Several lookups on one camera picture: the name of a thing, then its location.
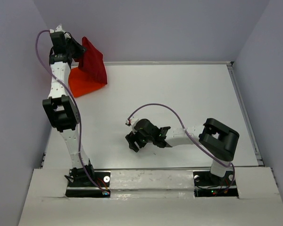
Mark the dark red t shirt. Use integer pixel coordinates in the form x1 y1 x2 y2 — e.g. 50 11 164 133
78 36 108 85

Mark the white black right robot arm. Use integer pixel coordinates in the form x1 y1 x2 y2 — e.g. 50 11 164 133
125 118 240 186

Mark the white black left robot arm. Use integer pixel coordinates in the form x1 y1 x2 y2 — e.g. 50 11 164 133
42 30 96 186

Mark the orange t shirt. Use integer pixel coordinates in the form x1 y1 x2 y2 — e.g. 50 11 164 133
68 67 106 98

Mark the white front panel board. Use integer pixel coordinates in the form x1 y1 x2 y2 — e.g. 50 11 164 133
19 167 283 226

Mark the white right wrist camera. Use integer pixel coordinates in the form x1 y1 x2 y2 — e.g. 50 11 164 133
125 117 139 132

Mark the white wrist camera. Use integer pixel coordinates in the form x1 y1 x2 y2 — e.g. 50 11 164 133
50 24 65 33
125 117 139 132

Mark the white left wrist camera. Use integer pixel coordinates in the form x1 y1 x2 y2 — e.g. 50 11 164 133
50 24 65 33

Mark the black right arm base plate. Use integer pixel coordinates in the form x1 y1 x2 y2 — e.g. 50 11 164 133
193 170 239 198

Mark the white table edge rail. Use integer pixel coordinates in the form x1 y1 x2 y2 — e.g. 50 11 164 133
104 61 232 66

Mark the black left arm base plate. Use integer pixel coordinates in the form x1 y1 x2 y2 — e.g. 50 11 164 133
64 170 111 198

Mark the right side aluminium rail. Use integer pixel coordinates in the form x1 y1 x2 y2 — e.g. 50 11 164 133
227 61 265 167

